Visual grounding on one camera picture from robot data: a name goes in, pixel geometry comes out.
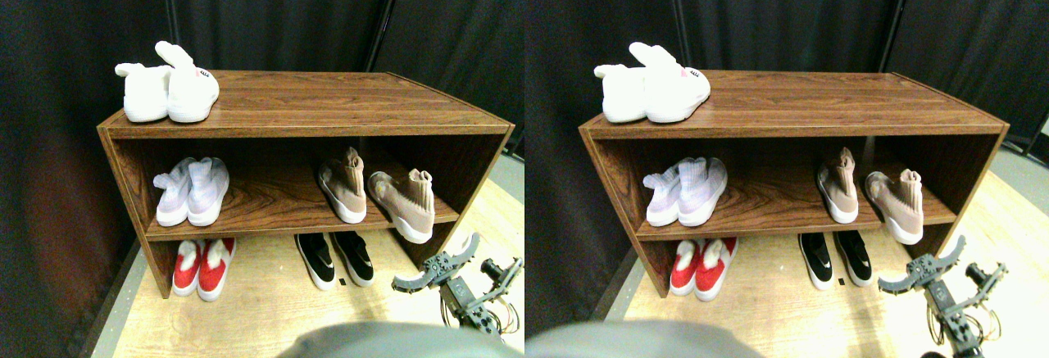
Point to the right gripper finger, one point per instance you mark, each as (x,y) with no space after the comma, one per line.
(900,284)
(951,260)
(464,258)
(414,283)

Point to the black shoe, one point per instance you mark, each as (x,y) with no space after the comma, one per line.
(818,264)
(856,261)
(356,264)
(318,264)

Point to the beige shoe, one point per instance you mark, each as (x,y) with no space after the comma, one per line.
(348,190)
(897,202)
(840,190)
(406,202)

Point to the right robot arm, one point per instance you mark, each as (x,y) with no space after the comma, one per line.
(959,329)
(475,317)

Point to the red shoe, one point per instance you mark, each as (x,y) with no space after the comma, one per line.
(715,272)
(187,272)
(685,272)
(215,272)

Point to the brown shoe rack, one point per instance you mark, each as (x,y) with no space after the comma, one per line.
(819,100)
(328,100)

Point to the lilac shoe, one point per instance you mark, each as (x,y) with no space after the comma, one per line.
(209,194)
(172,201)
(703,194)
(662,201)

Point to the white shoe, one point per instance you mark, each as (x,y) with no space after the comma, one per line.
(624,96)
(676,92)
(192,92)
(146,96)

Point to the curtain stand pole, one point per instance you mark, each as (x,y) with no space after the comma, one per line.
(676,6)
(897,18)
(170,6)
(385,18)

